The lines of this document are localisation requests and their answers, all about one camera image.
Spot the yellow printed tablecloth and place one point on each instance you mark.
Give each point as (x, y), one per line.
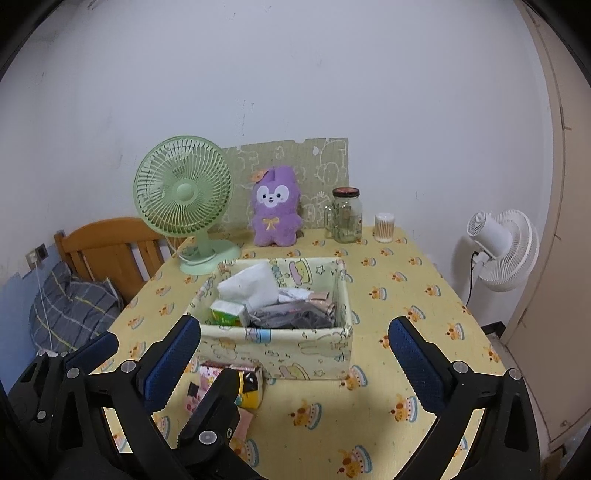
(392, 277)

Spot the green tissue pack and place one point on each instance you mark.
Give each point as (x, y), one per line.
(226, 316)

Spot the beige door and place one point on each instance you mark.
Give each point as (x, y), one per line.
(568, 254)

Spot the grey plaid pillow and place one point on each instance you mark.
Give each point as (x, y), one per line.
(78, 309)

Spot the cotton swab container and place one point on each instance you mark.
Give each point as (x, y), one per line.
(384, 228)

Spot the yellow and black packet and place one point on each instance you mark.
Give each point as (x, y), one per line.
(251, 392)

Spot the white and pink packet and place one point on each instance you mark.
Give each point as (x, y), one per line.
(298, 294)

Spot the green cartoon printed board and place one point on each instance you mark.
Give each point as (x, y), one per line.
(332, 166)

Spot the yellow printed storage box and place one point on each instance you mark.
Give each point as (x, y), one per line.
(300, 350)

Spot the pink cartoon packet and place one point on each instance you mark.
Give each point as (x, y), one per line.
(205, 376)

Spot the glass jar with dark lid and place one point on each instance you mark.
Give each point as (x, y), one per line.
(348, 221)

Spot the orange wooden chair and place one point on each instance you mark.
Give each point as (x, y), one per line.
(106, 258)

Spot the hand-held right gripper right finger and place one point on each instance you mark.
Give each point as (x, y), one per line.
(415, 364)

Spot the purple plush bunny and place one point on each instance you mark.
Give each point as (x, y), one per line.
(277, 221)

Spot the green desk fan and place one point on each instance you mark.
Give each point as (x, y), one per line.
(184, 191)

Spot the dark grey cloth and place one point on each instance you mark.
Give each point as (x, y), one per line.
(295, 318)

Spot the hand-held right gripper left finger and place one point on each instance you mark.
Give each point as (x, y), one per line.
(168, 364)

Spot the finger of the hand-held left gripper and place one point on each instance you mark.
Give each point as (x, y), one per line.
(99, 348)
(217, 406)

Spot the pink beige cloth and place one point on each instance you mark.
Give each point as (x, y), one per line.
(323, 302)

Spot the wall socket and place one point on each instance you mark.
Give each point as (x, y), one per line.
(40, 252)

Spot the white fan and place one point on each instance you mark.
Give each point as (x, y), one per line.
(508, 254)

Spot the pale pink packet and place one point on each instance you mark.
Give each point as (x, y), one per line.
(244, 422)

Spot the white soft cloth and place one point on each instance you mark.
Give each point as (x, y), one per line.
(251, 284)

